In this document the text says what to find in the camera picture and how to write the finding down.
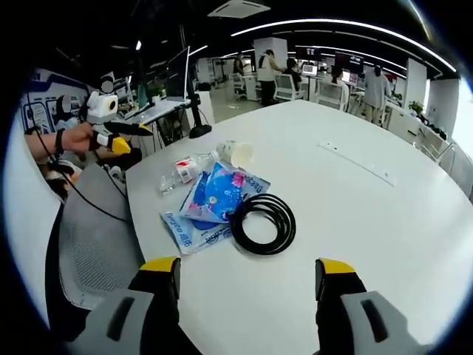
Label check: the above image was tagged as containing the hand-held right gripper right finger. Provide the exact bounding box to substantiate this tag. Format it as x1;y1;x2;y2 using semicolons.
314;257;426;355

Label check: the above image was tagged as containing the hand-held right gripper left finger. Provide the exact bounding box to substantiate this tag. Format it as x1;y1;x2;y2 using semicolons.
72;256;183;355

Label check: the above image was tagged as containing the clear plastic bottle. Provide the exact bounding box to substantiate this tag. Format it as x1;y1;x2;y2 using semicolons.
159;149;220;197

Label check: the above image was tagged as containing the white paper cup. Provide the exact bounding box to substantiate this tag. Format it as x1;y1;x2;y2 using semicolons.
215;139;256;167

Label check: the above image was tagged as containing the blue printed plastic bag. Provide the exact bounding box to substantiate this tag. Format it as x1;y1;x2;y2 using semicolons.
159;161;271;256

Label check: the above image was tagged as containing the black cable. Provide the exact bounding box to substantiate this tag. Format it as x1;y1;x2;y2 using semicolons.
30;125;129;223
228;192;297;256

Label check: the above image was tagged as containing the person's left hand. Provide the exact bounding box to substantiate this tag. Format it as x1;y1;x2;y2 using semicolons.
61;121;98;153

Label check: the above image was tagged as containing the white side desk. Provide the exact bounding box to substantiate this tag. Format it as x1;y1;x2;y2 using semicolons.
123;96;193;126

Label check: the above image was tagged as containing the computer monitor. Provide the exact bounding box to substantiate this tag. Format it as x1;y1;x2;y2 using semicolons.
164;46;191;102

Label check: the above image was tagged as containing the grey mesh office chair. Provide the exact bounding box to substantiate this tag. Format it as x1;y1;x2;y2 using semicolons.
44;162;146;343

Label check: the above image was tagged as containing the white table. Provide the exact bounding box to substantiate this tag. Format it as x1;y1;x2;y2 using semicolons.
124;99;473;355

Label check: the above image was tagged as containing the white office chair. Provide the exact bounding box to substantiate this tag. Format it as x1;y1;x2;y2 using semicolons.
272;72;299;103
316;80;344;109

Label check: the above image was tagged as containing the ceiling air conditioner vent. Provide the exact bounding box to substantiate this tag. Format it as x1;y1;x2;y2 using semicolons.
206;0;273;18

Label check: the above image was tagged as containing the wall poster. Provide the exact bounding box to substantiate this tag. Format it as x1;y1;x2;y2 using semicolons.
20;67;94;136

